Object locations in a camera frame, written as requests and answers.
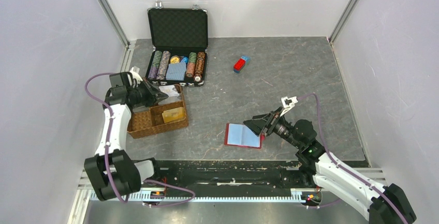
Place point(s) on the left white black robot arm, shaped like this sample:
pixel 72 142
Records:
pixel 112 173

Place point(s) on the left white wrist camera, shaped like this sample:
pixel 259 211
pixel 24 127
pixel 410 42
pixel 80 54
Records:
pixel 135 73

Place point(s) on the grey purple chip stack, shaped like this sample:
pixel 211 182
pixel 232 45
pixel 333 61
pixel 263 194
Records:
pixel 163 65

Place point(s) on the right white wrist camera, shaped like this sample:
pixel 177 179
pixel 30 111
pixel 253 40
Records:
pixel 288 103

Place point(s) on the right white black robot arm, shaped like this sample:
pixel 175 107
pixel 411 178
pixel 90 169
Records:
pixel 376 202

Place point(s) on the green purple chip stack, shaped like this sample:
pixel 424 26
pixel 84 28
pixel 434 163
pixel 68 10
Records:
pixel 155 65

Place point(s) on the blue playing card deck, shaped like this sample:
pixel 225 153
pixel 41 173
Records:
pixel 176 71

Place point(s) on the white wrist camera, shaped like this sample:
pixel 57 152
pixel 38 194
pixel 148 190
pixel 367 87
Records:
pixel 288 103
pixel 135 73

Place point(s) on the gold card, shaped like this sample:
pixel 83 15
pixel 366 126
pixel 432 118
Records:
pixel 173 115

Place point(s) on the brown woven divided basket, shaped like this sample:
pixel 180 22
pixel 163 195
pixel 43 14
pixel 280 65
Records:
pixel 148 121

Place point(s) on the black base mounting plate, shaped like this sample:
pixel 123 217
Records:
pixel 234 178

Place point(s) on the yellow dealer button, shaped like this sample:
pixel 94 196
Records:
pixel 174 59

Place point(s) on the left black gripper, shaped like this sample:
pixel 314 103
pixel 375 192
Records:
pixel 154 95

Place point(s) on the brown orange chip stack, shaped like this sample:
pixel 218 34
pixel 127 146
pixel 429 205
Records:
pixel 200 60

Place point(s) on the green red chip stack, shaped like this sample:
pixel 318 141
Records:
pixel 190 70

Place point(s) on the red blue toy brick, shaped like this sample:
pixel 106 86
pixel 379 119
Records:
pixel 240 64

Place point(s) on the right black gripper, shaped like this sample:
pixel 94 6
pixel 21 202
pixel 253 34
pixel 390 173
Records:
pixel 258 123

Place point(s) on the black poker chip case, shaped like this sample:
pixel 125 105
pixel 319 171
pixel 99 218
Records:
pixel 180 31

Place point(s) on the white toothed cable rail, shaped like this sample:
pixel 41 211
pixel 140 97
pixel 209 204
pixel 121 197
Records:
pixel 146 196

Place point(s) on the red leather card holder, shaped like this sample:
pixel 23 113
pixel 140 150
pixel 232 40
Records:
pixel 241 136

